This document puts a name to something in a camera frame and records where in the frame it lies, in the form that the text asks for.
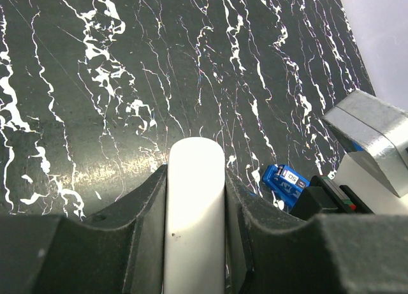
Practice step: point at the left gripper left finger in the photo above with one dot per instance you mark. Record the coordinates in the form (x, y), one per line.
(119, 249)

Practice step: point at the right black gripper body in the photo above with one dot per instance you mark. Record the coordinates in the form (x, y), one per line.
(324, 196)

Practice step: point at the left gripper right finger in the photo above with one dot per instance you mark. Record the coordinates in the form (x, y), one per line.
(270, 251)

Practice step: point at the blue black stapler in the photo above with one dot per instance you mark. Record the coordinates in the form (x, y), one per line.
(286, 183)

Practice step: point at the white plastic stick tool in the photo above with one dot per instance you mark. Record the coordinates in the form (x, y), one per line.
(194, 244)

